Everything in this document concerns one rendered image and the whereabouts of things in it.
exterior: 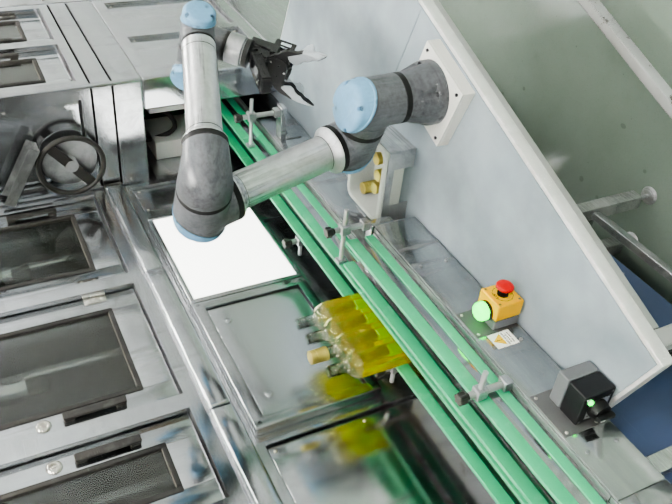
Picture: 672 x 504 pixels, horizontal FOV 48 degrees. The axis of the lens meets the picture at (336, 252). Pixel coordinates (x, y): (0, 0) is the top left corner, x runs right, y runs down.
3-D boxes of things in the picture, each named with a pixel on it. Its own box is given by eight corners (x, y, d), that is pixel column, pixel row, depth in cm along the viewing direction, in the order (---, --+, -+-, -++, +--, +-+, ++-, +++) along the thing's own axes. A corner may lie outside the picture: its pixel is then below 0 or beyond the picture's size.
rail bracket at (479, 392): (503, 379, 160) (450, 397, 155) (511, 354, 156) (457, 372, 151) (515, 392, 158) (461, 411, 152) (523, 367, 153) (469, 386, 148)
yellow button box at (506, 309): (500, 303, 177) (474, 311, 174) (507, 278, 172) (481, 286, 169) (518, 322, 172) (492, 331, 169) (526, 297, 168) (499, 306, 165)
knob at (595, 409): (601, 411, 151) (613, 423, 148) (583, 418, 149) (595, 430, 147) (608, 395, 148) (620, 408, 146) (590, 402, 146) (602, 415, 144)
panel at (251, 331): (248, 205, 253) (146, 225, 240) (248, 197, 252) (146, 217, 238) (381, 395, 192) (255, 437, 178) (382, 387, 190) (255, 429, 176)
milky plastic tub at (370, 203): (372, 186, 220) (345, 192, 217) (382, 117, 207) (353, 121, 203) (403, 219, 208) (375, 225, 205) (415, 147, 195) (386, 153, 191)
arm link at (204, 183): (181, 181, 143) (172, -7, 166) (176, 211, 153) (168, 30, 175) (242, 182, 147) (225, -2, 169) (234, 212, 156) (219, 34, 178)
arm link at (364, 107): (414, 101, 167) (359, 111, 162) (395, 139, 178) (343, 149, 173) (391, 60, 171) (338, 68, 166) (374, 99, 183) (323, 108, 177)
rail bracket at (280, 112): (295, 134, 255) (231, 145, 246) (298, 88, 245) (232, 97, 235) (301, 141, 252) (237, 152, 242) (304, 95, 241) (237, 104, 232)
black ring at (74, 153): (106, 182, 253) (39, 193, 244) (99, 124, 240) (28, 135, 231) (109, 189, 249) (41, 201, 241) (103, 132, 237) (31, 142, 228)
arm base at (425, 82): (426, 45, 175) (389, 50, 171) (457, 93, 169) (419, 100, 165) (406, 91, 187) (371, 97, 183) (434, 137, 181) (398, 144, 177)
